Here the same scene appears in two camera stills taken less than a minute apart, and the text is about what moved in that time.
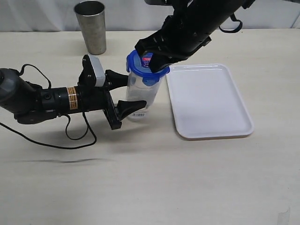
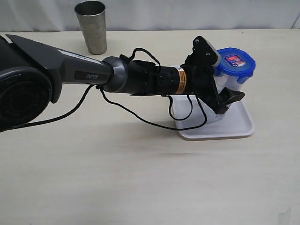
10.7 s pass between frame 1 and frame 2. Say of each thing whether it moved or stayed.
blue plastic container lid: moved
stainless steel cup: stayed
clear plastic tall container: moved
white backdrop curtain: stayed
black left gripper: moved
